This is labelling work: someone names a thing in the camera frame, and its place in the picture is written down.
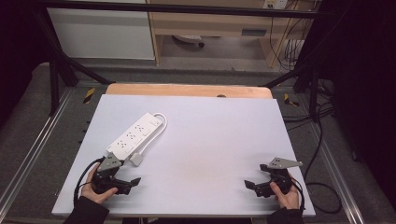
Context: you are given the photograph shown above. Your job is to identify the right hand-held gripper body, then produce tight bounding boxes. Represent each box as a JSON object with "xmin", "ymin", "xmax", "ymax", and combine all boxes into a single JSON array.
[{"xmin": 263, "ymin": 157, "xmax": 304, "ymax": 195}]

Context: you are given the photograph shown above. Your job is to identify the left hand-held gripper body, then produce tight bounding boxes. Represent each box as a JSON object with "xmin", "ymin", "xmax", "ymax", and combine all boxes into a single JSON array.
[{"xmin": 92, "ymin": 152, "xmax": 124, "ymax": 195}]

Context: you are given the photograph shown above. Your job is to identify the white plug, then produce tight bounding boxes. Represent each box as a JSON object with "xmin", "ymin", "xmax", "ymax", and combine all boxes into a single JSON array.
[{"xmin": 129, "ymin": 151, "xmax": 144, "ymax": 168}]

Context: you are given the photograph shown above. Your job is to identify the white power strip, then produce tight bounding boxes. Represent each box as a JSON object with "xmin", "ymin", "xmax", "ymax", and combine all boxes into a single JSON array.
[{"xmin": 106, "ymin": 112, "xmax": 163, "ymax": 161}]

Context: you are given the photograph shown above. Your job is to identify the person's left hand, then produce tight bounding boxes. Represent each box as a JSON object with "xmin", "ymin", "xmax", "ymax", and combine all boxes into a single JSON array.
[{"xmin": 80, "ymin": 170, "xmax": 120, "ymax": 205}]

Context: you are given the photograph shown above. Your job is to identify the person's right hand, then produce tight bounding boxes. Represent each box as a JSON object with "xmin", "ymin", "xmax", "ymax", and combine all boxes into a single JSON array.
[{"xmin": 269, "ymin": 181, "xmax": 301, "ymax": 210}]

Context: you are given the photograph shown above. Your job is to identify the yellow black tape strip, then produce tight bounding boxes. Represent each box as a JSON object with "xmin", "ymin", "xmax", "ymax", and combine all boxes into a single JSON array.
[
  {"xmin": 82, "ymin": 87, "xmax": 96, "ymax": 105},
  {"xmin": 283, "ymin": 92, "xmax": 301, "ymax": 107}
]

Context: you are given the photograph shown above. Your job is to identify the wooden board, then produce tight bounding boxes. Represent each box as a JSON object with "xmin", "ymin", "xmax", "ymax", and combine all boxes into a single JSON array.
[{"xmin": 105, "ymin": 82, "xmax": 274, "ymax": 100}]

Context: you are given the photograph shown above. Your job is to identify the dark curtain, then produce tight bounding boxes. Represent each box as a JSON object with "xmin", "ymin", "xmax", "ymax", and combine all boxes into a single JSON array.
[
  {"xmin": 303, "ymin": 0, "xmax": 396, "ymax": 200},
  {"xmin": 0, "ymin": 0, "xmax": 52, "ymax": 125}
]

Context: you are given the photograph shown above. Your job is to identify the white cabinet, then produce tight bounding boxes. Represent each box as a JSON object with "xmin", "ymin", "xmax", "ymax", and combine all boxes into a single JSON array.
[{"xmin": 46, "ymin": 7, "xmax": 156, "ymax": 61}]

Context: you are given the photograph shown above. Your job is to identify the office chair base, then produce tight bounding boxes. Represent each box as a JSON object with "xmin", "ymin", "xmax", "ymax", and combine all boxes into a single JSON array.
[{"xmin": 172, "ymin": 34, "xmax": 205, "ymax": 49}]

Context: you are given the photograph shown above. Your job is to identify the wooden desk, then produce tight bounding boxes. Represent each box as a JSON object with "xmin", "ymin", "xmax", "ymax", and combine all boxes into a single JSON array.
[{"xmin": 146, "ymin": 0, "xmax": 316, "ymax": 68}]

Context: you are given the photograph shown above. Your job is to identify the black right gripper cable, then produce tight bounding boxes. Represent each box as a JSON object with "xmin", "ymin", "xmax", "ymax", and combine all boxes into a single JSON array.
[{"xmin": 290, "ymin": 176, "xmax": 306, "ymax": 217}]

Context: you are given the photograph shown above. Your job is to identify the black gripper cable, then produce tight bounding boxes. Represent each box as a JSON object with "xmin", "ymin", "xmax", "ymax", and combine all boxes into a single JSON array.
[
  {"xmin": 73, "ymin": 156, "xmax": 106, "ymax": 207},
  {"xmin": 290, "ymin": 176, "xmax": 306, "ymax": 217}
]

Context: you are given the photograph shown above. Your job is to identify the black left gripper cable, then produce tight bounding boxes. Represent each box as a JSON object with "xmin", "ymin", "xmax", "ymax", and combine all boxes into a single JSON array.
[{"xmin": 73, "ymin": 156, "xmax": 106, "ymax": 207}]

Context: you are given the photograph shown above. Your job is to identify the black floor cable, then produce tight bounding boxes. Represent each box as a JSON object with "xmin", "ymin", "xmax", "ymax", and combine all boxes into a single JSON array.
[{"xmin": 280, "ymin": 77, "xmax": 344, "ymax": 216}]

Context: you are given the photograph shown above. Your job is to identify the aluminium rail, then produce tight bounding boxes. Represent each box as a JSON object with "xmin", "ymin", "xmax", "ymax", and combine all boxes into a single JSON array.
[
  {"xmin": 305, "ymin": 123, "xmax": 366, "ymax": 224},
  {"xmin": 0, "ymin": 88, "xmax": 75, "ymax": 213}
]

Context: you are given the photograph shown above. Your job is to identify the white power strip cord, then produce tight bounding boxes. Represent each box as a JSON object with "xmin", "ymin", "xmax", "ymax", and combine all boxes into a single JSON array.
[{"xmin": 135, "ymin": 112, "xmax": 168, "ymax": 157}]

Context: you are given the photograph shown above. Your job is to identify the hanging black cables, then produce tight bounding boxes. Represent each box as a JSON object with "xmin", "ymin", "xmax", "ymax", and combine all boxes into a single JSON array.
[{"xmin": 268, "ymin": 13, "xmax": 308, "ymax": 72}]

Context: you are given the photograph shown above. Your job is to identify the white wall socket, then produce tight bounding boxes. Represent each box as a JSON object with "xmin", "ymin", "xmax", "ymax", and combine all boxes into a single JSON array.
[{"xmin": 262, "ymin": 0, "xmax": 288, "ymax": 10}]

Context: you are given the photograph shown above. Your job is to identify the black metal frame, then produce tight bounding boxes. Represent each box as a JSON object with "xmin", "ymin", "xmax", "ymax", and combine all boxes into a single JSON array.
[{"xmin": 30, "ymin": 0, "xmax": 322, "ymax": 123}]

